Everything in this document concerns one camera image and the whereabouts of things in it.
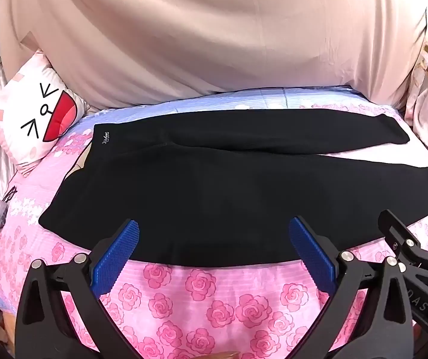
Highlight beige cloth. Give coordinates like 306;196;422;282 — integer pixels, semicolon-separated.
0;0;428;112

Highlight pink floral blanket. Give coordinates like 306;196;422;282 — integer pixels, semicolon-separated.
0;87;428;359

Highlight black pants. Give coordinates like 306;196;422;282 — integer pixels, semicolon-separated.
39;110;428;267

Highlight cat face pillow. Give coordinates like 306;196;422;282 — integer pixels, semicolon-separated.
0;49;89;177

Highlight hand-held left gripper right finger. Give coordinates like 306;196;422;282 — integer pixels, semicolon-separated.
289;216;415;359

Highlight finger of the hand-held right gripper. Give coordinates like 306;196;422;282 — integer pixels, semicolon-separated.
379;209;422;259

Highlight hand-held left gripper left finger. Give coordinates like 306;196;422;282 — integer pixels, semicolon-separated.
15;219;140;359

